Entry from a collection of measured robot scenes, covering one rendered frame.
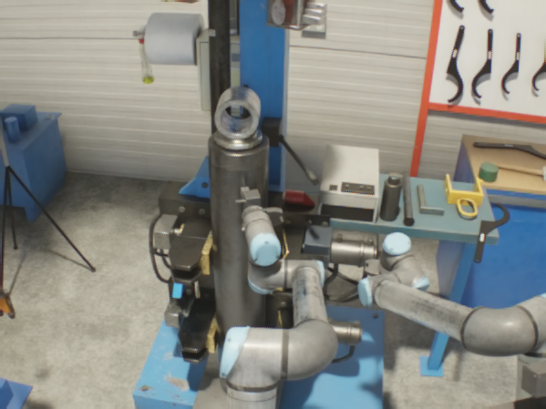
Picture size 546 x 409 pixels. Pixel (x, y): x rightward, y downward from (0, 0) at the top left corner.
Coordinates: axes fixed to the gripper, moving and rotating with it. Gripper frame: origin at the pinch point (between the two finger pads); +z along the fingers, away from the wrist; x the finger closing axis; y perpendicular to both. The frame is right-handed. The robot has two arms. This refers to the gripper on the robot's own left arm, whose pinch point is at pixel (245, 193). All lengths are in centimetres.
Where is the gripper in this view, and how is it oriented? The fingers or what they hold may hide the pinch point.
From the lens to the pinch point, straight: 197.7
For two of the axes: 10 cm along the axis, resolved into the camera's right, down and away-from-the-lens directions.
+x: -0.1, 8.3, 5.6
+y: -9.8, 1.1, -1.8
